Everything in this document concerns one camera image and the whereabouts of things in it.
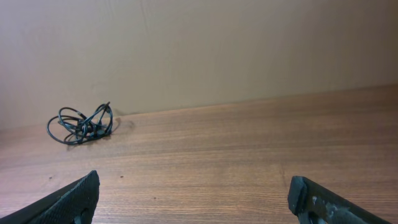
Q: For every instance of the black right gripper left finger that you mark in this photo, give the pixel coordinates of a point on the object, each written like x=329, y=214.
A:
x=74, y=203

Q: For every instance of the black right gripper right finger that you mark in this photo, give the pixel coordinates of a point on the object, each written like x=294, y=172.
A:
x=311, y=203

